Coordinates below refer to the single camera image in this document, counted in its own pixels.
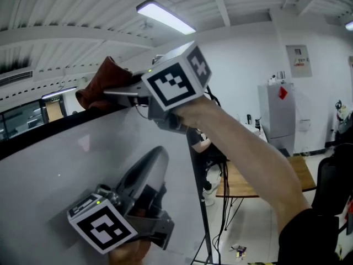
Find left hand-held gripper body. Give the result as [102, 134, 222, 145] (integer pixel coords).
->
[67, 184, 176, 255]

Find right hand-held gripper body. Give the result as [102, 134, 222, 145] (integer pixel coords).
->
[141, 40, 212, 134]

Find brown wiping cloth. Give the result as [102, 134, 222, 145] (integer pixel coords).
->
[75, 56, 133, 112]

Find large whiteboard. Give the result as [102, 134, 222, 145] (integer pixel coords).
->
[0, 103, 213, 265]

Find person's left forearm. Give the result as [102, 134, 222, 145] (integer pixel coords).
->
[108, 237, 152, 265]

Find person's right forearm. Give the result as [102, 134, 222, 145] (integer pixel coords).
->
[170, 95, 312, 233]

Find white table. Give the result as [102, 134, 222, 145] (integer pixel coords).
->
[242, 121, 269, 144]

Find small colourful toy pile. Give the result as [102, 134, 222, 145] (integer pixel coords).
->
[230, 244, 248, 258]

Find ceiling air vent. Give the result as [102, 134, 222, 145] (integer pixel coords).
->
[0, 70, 34, 88]

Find person's black clothing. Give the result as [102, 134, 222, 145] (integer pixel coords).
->
[277, 208, 353, 265]

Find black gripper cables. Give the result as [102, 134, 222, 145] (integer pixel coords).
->
[204, 86, 230, 265]

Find wooden table with wire legs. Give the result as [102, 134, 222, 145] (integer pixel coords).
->
[216, 155, 317, 199]

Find gray wall notice panel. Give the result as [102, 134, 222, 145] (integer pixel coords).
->
[286, 45, 313, 79]

